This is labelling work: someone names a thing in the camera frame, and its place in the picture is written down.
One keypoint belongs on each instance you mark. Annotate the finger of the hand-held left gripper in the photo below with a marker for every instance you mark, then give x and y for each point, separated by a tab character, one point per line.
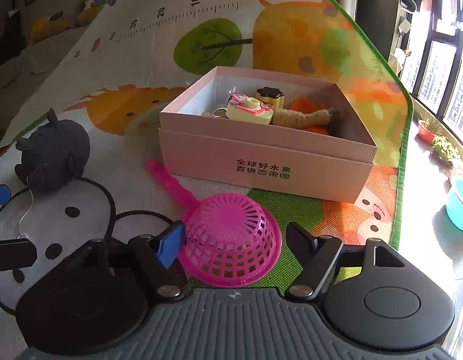
0	194
12	255

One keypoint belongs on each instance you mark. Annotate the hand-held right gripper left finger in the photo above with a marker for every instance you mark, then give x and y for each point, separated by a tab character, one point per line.
170	243

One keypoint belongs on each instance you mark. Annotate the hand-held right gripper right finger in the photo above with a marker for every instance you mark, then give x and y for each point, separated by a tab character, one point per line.
302	243

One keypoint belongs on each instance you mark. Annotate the pink plastic strainer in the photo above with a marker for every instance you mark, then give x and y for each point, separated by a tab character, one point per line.
231	232

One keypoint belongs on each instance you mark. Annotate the black plush toy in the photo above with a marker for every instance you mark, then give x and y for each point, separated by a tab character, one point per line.
55	150

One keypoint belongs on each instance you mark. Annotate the pink cardboard box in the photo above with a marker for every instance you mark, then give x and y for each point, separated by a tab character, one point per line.
216	150

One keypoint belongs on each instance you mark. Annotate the tan plush toy colourful top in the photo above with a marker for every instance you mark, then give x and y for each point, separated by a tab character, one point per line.
287	118

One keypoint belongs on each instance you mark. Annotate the yellow toy camera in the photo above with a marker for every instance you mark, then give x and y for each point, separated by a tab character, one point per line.
250	114

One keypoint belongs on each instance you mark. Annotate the yellow toy brown paw top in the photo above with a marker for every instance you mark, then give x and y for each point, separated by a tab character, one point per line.
271	99

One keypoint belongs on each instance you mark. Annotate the grey covered sofa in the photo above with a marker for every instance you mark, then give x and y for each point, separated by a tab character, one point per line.
40	60

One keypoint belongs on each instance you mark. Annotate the teal plastic basin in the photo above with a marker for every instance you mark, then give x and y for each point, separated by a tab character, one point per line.
460	206

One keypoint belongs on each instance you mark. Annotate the plant in red pot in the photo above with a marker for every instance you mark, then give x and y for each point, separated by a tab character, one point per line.
426	133

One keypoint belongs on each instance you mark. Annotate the leafy green potted plant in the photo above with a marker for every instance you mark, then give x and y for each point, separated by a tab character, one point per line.
445	150

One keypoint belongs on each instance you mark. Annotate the yellow cushion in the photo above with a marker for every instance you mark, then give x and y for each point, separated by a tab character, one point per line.
49	29
89	15

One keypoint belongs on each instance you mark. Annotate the small potted plant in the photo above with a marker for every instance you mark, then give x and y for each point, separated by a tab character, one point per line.
462	170

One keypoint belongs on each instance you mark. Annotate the colourful cartoon play mat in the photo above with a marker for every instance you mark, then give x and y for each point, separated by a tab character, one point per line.
141	63

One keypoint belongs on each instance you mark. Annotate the white oval device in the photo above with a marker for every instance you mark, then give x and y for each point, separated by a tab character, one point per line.
408	2

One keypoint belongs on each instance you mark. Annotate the black window frame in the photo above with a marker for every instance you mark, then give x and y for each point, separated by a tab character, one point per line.
422	63

